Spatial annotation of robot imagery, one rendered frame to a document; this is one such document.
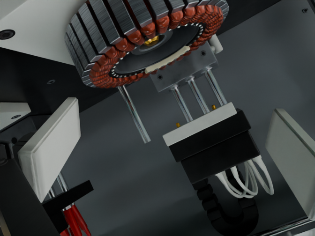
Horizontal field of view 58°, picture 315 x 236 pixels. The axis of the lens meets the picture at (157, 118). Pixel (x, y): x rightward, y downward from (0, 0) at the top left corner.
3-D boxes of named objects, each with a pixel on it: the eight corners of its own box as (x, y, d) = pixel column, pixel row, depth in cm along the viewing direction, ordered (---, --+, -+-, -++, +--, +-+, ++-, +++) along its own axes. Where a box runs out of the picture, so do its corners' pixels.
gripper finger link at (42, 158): (41, 205, 14) (26, 205, 14) (81, 136, 20) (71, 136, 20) (32, 152, 12) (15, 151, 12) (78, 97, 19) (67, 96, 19)
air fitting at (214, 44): (201, 30, 32) (213, 53, 32) (211, 25, 32) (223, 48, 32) (202, 32, 33) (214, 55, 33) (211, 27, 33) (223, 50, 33)
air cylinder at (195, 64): (137, 51, 33) (158, 93, 33) (195, 17, 31) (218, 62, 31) (149, 58, 38) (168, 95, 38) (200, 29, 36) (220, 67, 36)
